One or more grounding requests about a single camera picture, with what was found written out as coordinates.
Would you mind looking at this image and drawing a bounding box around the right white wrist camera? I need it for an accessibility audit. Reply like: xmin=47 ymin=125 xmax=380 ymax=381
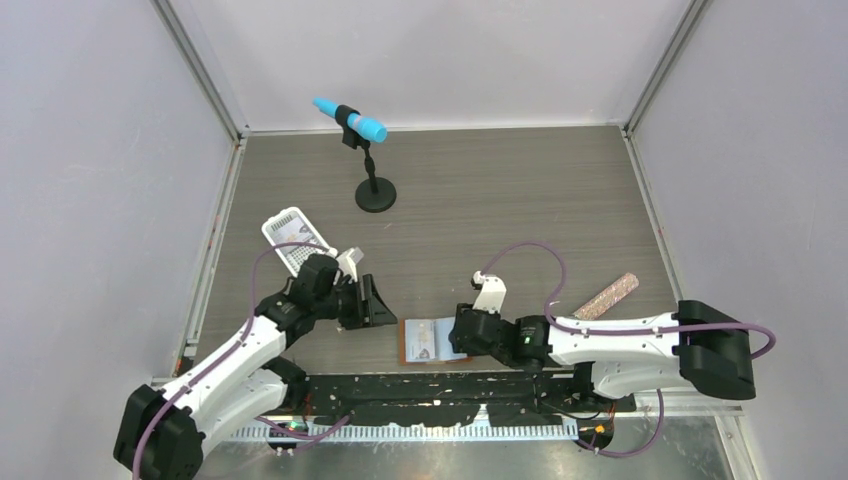
xmin=471 ymin=271 xmax=507 ymax=314

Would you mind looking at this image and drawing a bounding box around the pink glitter stick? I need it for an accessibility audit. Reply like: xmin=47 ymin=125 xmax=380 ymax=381
xmin=573 ymin=272 xmax=640 ymax=320

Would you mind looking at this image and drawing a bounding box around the blue toy microphone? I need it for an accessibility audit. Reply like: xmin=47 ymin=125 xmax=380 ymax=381
xmin=312 ymin=97 xmax=388 ymax=149

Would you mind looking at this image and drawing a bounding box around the brown leather card holder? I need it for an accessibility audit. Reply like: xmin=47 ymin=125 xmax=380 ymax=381
xmin=398 ymin=317 xmax=471 ymax=365

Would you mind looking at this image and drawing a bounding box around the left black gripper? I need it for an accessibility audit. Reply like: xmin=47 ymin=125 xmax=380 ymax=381
xmin=313 ymin=274 xmax=396 ymax=330

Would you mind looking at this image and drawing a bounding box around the VIP card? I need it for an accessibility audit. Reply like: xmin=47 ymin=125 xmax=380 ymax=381
xmin=404 ymin=319 xmax=437 ymax=363

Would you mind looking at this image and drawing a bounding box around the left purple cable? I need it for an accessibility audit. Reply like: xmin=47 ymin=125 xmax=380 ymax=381
xmin=131 ymin=241 xmax=352 ymax=480

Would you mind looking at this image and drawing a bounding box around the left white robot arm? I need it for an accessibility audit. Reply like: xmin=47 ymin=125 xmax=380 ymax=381
xmin=113 ymin=248 xmax=397 ymax=479

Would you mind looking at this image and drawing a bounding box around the white perforated plastic basket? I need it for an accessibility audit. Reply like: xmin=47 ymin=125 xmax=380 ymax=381
xmin=260 ymin=206 xmax=338 ymax=276

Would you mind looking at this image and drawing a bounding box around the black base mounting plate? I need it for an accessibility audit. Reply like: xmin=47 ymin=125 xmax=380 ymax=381
xmin=266 ymin=371 xmax=635 ymax=427

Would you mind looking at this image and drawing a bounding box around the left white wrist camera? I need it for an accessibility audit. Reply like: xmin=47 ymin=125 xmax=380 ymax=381
xmin=335 ymin=247 xmax=364 ymax=283

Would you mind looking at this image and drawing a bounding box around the black microphone stand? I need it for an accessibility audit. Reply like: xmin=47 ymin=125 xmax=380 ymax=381
xmin=344 ymin=142 xmax=397 ymax=213

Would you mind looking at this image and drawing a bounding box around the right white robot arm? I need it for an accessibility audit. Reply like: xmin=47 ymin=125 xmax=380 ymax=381
xmin=448 ymin=300 xmax=756 ymax=411

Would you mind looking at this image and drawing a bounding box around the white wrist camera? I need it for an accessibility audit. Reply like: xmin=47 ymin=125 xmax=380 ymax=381
xmin=335 ymin=247 xmax=364 ymax=283
xmin=471 ymin=271 xmax=507 ymax=314

